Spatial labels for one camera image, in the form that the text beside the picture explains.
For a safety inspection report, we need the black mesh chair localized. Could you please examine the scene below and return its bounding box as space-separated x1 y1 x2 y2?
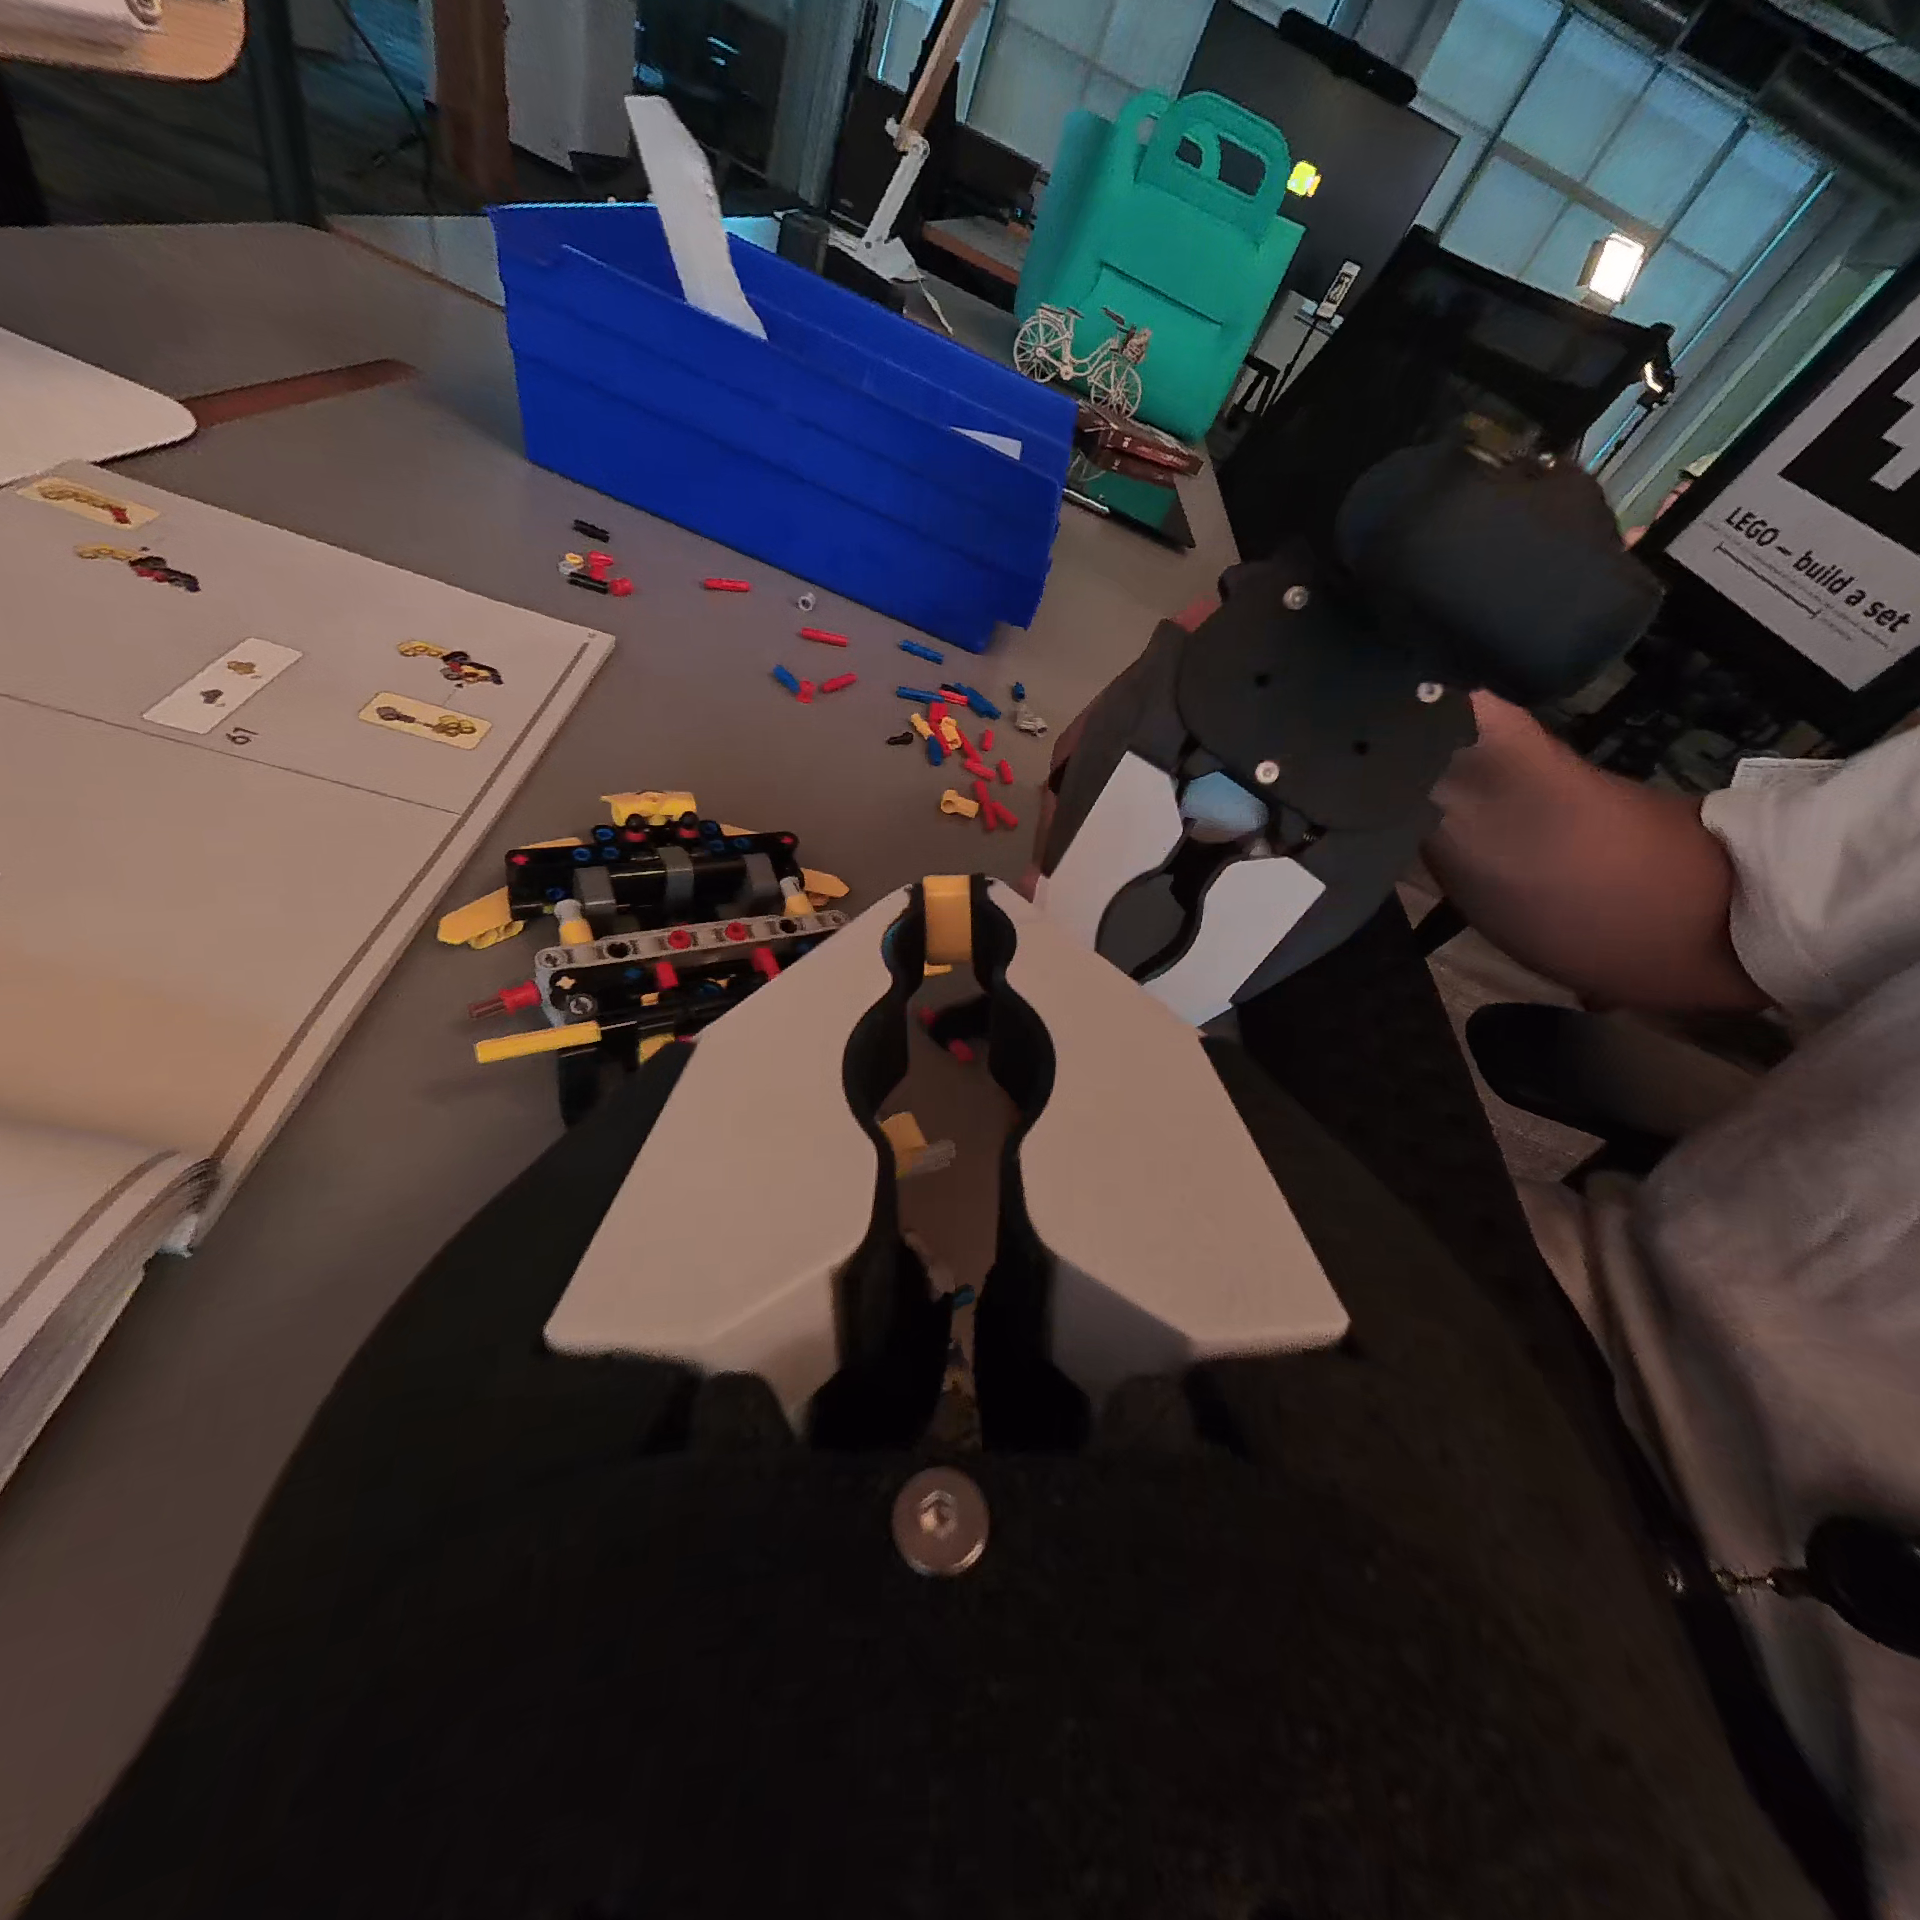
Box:
1215 226 1675 559

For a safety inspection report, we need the lego instruction booklet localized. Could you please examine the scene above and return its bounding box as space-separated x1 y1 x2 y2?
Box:
0 458 615 1487

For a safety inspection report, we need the black lanyard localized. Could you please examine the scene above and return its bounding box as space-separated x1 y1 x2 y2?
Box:
1710 1514 1920 1653

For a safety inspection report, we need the black monitor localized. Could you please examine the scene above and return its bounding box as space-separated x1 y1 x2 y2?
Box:
1185 0 1464 318

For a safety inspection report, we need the white stand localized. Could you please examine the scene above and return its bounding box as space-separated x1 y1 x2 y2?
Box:
0 329 200 488

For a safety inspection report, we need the black and white sign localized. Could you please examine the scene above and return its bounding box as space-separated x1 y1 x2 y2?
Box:
1627 279 1920 691

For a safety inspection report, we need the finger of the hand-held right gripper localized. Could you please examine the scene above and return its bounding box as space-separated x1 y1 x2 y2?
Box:
1136 856 1332 1032
1032 746 1194 954

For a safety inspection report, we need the teal felt bag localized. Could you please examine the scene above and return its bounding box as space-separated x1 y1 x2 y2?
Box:
1020 90 1306 444

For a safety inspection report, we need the black perforated chair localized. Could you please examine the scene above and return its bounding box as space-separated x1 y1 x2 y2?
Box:
1237 901 1794 1352

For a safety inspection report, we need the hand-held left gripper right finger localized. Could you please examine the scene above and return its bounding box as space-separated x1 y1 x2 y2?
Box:
972 882 1349 1380

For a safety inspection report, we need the black metal pole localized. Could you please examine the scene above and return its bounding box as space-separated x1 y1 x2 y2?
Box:
247 0 322 228

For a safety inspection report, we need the lego car model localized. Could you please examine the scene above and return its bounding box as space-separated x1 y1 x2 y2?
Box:
436 786 856 1128

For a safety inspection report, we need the blue plastic bin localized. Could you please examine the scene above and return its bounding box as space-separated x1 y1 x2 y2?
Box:
489 203 1082 654

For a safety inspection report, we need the pile of red blue pins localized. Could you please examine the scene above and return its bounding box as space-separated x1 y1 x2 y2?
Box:
700 572 1052 835

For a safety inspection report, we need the person's right forearm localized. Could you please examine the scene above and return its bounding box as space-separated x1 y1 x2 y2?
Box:
1418 697 1802 1021

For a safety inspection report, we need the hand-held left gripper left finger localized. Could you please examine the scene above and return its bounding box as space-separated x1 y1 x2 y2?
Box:
544 886 922 1378

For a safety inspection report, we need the brown flat box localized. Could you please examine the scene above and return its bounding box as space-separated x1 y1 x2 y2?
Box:
1071 422 1209 483

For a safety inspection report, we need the brown wooden pillar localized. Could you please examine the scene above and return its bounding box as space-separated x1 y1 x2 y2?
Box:
436 0 513 198

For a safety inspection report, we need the white desk lamp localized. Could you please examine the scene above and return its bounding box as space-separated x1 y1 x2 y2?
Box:
842 0 992 304

